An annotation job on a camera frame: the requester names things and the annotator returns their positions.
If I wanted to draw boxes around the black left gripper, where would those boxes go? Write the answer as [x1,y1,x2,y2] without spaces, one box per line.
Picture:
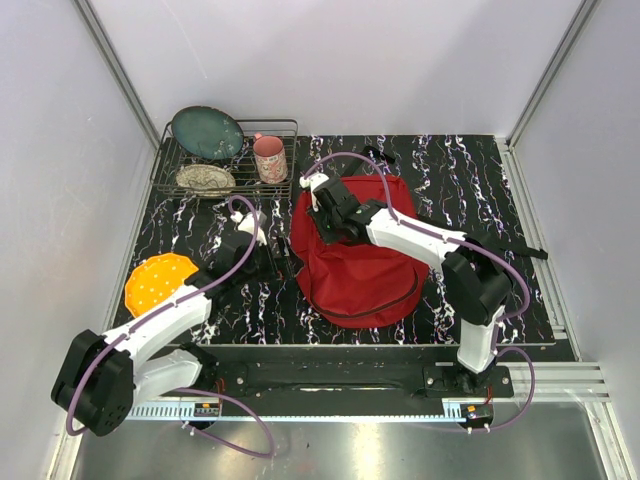
[235,234,303,287]

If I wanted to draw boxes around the red student backpack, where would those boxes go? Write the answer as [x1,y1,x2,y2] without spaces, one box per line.
[291,144,549,330]

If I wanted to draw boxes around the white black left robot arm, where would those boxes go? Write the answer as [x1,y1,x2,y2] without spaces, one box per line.
[51,232,302,436]

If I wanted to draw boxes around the pink cartoon mug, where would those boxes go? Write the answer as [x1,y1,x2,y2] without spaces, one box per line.
[253,133,288,184]

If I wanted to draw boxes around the speckled beige small plate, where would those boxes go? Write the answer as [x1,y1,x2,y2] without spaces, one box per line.
[176,164,236,197]

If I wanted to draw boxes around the orange plastic plate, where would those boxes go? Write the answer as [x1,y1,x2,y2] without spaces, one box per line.
[124,253,198,318]

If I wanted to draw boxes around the teal ceramic plate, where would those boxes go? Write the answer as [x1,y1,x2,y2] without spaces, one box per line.
[171,106,244,160]

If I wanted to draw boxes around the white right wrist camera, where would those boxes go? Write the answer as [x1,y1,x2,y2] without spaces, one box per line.
[299,173,329,212]

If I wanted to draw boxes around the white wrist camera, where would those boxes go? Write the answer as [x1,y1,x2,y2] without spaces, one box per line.
[231,211,267,245]
[299,173,329,212]

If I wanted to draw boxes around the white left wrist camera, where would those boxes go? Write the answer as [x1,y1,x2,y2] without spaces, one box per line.
[231,211,267,245]

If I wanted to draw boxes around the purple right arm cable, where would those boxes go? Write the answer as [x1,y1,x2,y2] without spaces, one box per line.
[299,152,537,434]

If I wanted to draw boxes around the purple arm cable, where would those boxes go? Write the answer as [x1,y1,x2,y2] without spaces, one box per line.
[64,194,276,459]
[299,152,537,434]

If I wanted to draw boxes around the dark wire dish rack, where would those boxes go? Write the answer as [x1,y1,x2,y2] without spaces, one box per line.
[151,119,299,201]

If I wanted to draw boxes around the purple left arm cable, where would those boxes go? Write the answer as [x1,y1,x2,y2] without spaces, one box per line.
[64,194,276,459]

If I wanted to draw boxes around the aluminium frame rail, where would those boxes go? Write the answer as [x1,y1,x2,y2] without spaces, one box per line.
[68,362,612,404]

